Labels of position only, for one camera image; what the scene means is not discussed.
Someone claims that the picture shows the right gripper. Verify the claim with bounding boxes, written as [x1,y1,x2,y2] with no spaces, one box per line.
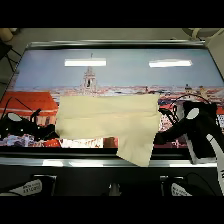
[153,126,181,146]

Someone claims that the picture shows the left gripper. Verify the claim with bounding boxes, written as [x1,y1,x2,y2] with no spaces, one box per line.
[32,125,61,141]

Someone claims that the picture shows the pale yellow shirt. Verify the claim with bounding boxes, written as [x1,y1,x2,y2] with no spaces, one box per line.
[54,93,165,168]

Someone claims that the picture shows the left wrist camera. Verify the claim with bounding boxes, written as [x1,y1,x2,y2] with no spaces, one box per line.
[30,107,43,123]

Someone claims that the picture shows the silver frame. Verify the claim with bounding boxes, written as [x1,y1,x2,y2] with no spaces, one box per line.
[0,39,224,197]

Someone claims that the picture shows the black cable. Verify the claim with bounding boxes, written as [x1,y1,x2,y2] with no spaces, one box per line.
[159,93,215,112]
[1,96,36,118]

